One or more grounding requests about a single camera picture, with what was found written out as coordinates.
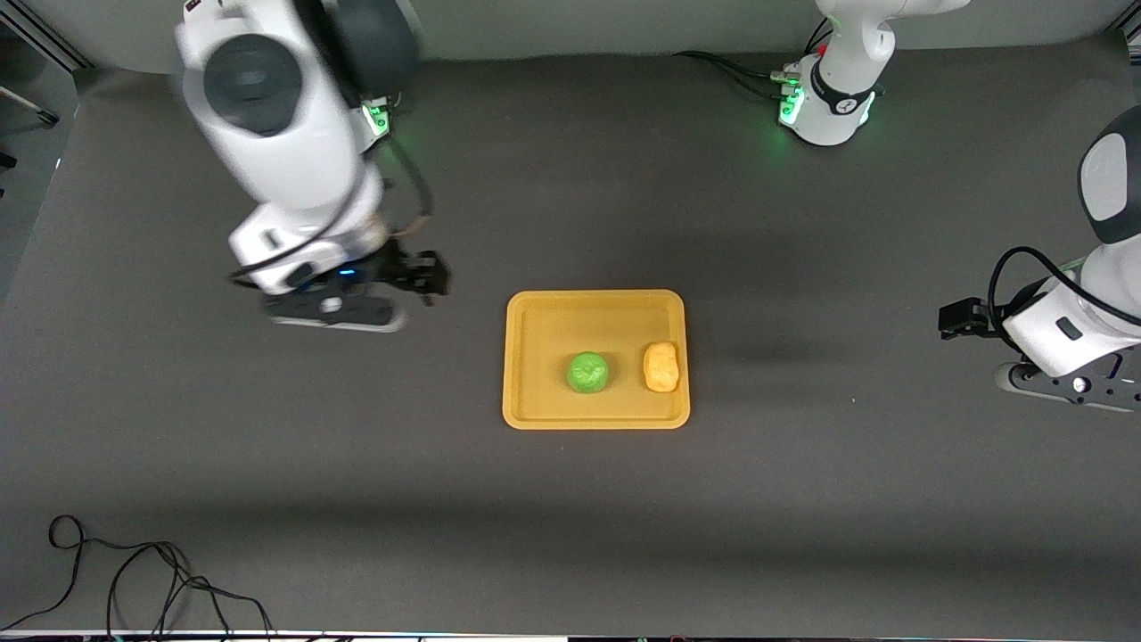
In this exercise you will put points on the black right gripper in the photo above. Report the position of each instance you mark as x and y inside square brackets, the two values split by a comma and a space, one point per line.
[403, 270]

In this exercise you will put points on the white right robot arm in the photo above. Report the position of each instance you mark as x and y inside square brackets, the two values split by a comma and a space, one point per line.
[276, 134]

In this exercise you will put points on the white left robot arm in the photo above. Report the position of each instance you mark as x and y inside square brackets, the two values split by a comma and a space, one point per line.
[838, 98]

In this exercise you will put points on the yellow plastic tray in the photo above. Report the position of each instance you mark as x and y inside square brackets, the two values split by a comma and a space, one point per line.
[595, 359]

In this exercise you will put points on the black aluminium frame rail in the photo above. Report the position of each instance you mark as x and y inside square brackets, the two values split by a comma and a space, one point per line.
[53, 40]
[1128, 34]

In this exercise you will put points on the green apple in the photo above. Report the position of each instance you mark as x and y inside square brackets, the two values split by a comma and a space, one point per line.
[588, 373]

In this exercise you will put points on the yellow potato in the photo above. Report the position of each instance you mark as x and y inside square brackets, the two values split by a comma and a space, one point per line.
[661, 366]

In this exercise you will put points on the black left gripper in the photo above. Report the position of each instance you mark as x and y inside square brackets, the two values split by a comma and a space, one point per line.
[983, 318]

